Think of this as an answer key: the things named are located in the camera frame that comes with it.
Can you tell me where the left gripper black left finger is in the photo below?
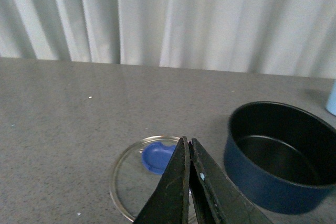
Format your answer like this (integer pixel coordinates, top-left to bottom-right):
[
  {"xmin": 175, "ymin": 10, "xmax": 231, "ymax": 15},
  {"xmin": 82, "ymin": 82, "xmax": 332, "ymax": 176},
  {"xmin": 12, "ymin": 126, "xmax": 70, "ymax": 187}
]
[{"xmin": 134, "ymin": 136, "xmax": 190, "ymax": 223}]

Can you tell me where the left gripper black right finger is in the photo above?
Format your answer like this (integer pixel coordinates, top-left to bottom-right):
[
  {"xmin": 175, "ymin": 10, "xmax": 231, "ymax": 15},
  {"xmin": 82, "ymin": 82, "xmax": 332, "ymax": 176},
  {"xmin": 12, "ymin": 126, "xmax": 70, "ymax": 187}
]
[{"xmin": 188, "ymin": 138, "xmax": 272, "ymax": 223}]

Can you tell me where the glass lid with blue knob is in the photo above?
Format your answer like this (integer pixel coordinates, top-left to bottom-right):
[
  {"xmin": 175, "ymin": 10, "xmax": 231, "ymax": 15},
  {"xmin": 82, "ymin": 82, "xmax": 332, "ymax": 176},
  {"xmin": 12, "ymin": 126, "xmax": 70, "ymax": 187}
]
[{"xmin": 110, "ymin": 136, "xmax": 196, "ymax": 223}]

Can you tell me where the light blue plastic cup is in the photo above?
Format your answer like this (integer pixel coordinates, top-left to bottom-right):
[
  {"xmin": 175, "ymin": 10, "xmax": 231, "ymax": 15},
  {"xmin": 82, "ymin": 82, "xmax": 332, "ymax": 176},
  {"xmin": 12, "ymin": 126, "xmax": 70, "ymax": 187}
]
[{"xmin": 325, "ymin": 81, "xmax": 336, "ymax": 116}]

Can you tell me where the white pleated curtain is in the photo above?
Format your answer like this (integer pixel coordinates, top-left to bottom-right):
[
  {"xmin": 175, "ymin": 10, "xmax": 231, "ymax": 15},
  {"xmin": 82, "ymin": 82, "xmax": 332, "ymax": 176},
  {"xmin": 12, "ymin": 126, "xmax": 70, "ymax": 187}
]
[{"xmin": 1, "ymin": 0, "xmax": 335, "ymax": 78}]

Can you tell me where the dark blue saucepan with handle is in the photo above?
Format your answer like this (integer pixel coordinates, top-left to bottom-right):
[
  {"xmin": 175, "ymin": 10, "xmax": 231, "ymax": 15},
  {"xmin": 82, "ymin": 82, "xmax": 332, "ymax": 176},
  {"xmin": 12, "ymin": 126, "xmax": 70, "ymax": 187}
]
[{"xmin": 223, "ymin": 101, "xmax": 335, "ymax": 215}]

